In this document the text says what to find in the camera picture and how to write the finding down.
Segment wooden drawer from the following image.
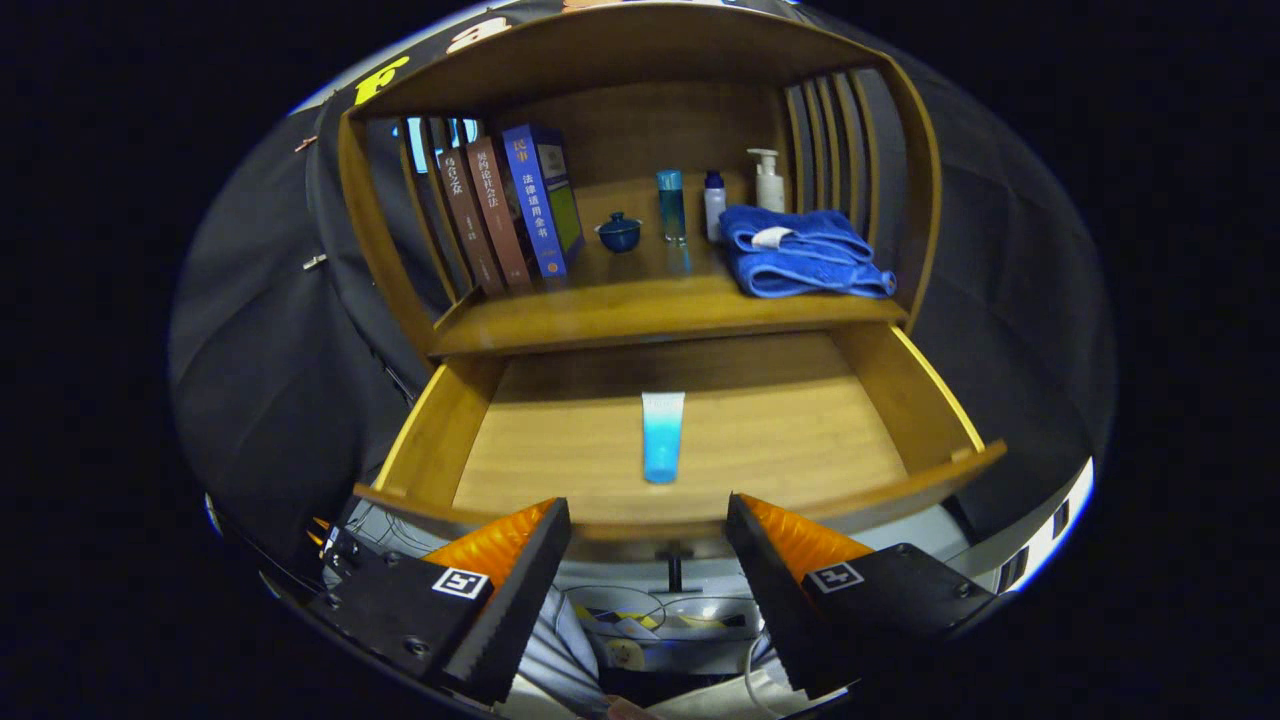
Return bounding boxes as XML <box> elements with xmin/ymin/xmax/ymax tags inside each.
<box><xmin>352</xmin><ymin>322</ymin><xmax>1008</xmax><ymax>593</ymax></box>

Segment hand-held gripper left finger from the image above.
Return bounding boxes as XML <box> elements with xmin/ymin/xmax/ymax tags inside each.
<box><xmin>308</xmin><ymin>497</ymin><xmax>573</xmax><ymax>706</ymax></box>

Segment thin black cables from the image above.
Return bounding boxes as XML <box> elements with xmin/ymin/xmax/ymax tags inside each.
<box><xmin>335</xmin><ymin>495</ymin><xmax>441</xmax><ymax>561</ymax></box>

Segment white pump bottle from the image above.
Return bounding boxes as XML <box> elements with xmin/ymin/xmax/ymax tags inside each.
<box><xmin>747</xmin><ymin>148</ymin><xmax>787</xmax><ymax>213</ymax></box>

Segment light striped clothing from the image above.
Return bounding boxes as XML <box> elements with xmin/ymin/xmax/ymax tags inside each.
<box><xmin>500</xmin><ymin>585</ymin><xmax>621</xmax><ymax>716</ymax></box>

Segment dark brown book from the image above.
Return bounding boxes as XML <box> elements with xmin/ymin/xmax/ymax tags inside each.
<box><xmin>437</xmin><ymin>145</ymin><xmax>506</xmax><ymax>296</ymax></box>

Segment reddish brown book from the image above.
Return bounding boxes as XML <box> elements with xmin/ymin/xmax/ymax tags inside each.
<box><xmin>466</xmin><ymin>136</ymin><xmax>536</xmax><ymax>288</ymax></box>

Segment wooden cabinet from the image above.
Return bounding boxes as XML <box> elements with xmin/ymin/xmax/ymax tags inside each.
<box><xmin>337</xmin><ymin>2</ymin><xmax>943</xmax><ymax>361</ymax></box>

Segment blue book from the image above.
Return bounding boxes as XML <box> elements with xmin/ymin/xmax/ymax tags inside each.
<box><xmin>501</xmin><ymin>123</ymin><xmax>586</xmax><ymax>279</ymax></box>

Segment black backdrop cloth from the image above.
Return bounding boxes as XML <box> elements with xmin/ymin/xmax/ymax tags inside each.
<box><xmin>168</xmin><ymin>0</ymin><xmax>1116</xmax><ymax>591</ymax></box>

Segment white cable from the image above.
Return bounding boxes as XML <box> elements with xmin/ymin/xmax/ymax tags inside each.
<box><xmin>740</xmin><ymin>635</ymin><xmax>791</xmax><ymax>716</ymax></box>

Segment blue lidded teacup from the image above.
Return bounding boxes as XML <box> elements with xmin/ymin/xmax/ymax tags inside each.
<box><xmin>596</xmin><ymin>211</ymin><xmax>643</xmax><ymax>254</ymax></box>

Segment blue folded towel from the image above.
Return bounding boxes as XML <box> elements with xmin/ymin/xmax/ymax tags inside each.
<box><xmin>719</xmin><ymin>205</ymin><xmax>898</xmax><ymax>299</ymax></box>

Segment white striped panel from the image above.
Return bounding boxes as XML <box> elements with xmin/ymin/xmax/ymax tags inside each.
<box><xmin>945</xmin><ymin>455</ymin><xmax>1096</xmax><ymax>596</ymax></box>

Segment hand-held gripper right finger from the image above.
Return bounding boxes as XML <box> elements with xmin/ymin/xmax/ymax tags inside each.
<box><xmin>726</xmin><ymin>493</ymin><xmax>1001</xmax><ymax>701</ymax></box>

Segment blue squeeze tube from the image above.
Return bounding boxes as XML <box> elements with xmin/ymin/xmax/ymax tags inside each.
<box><xmin>641</xmin><ymin>391</ymin><xmax>687</xmax><ymax>485</ymax></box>

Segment teal glass bottle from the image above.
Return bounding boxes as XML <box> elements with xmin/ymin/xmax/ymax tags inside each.
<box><xmin>656</xmin><ymin>169</ymin><xmax>688</xmax><ymax>244</ymax></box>

